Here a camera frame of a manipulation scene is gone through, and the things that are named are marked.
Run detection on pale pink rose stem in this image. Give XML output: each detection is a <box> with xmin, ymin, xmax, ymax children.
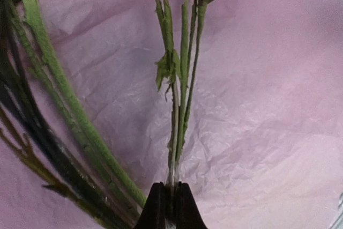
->
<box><xmin>155</xmin><ymin>0</ymin><xmax>215</xmax><ymax>187</ymax></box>

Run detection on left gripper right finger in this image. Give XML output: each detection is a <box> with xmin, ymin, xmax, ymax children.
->
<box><xmin>175</xmin><ymin>182</ymin><xmax>207</xmax><ymax>229</ymax></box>

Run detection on artificial flower bouquet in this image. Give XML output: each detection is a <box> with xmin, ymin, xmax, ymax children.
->
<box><xmin>1</xmin><ymin>0</ymin><xmax>145</xmax><ymax>228</ymax></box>

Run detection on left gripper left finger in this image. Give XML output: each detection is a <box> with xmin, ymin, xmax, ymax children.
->
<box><xmin>133</xmin><ymin>182</ymin><xmax>166</xmax><ymax>229</ymax></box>

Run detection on purple pink wrapping paper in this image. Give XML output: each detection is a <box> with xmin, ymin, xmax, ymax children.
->
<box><xmin>0</xmin><ymin>0</ymin><xmax>343</xmax><ymax>229</ymax></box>

